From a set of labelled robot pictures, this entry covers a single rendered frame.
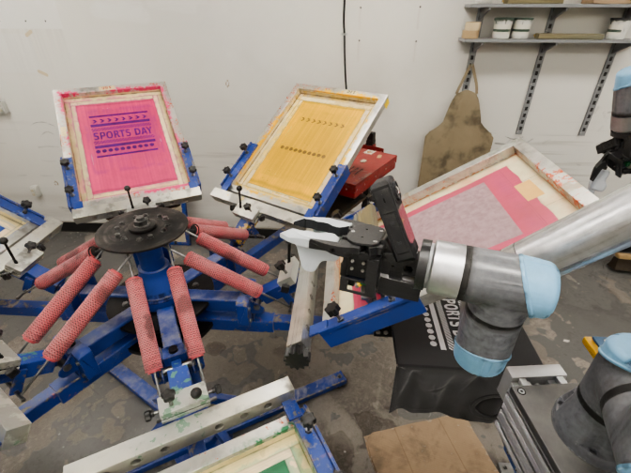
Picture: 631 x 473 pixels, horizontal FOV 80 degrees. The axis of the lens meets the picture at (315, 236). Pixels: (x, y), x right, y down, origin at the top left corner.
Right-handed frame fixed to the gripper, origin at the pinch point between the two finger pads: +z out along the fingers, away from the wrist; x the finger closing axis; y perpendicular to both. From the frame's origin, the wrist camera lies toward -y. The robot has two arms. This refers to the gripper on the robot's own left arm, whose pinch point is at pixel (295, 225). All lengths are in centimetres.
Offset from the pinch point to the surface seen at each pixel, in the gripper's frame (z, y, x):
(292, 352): 10, 48, 24
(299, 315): 14, 47, 38
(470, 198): -29, 16, 83
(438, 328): -27, 63, 73
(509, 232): -39, 17, 60
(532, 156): -44, 1, 88
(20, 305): 132, 71, 29
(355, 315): -3, 41, 38
